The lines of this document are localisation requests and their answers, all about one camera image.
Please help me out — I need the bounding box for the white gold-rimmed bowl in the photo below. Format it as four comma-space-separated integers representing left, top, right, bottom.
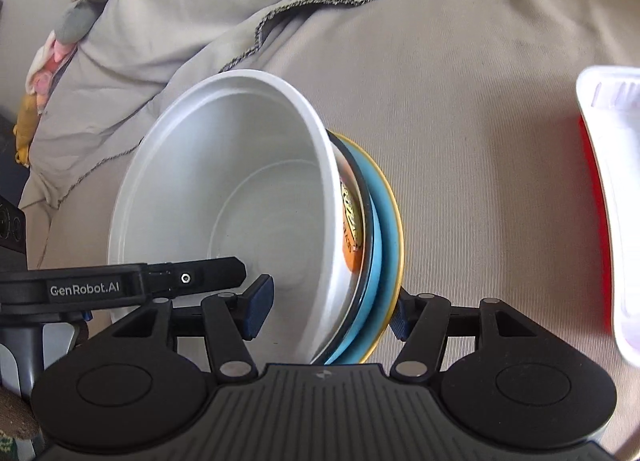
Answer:
330, 130, 405, 366

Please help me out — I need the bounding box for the orange plush toy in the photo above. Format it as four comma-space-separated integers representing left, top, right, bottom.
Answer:
12, 93, 47, 168

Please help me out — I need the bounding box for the blue bowl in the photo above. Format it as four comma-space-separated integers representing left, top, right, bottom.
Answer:
312, 134, 387, 366

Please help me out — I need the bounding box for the black device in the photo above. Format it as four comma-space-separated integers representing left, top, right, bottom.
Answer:
0, 195, 29, 255

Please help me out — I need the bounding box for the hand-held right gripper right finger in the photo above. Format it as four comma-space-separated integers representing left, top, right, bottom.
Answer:
387, 288, 532, 385

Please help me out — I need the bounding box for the white plastic bowl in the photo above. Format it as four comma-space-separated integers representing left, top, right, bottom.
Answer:
107, 69, 365, 365

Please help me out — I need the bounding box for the grey plush toy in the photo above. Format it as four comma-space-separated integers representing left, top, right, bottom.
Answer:
53, 0, 99, 45

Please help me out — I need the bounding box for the brown patterned cloth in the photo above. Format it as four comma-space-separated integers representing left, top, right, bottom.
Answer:
0, 385, 40, 461

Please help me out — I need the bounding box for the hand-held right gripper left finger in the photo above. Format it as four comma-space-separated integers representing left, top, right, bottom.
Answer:
112, 274, 275, 385

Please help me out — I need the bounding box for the pink plush toy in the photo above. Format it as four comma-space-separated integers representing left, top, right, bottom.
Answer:
25, 33, 77, 98

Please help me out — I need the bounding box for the red and white rectangular tray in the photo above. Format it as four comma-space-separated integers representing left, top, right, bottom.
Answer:
575, 66, 640, 368

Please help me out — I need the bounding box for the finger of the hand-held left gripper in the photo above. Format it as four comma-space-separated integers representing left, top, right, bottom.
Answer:
145, 255, 247, 299

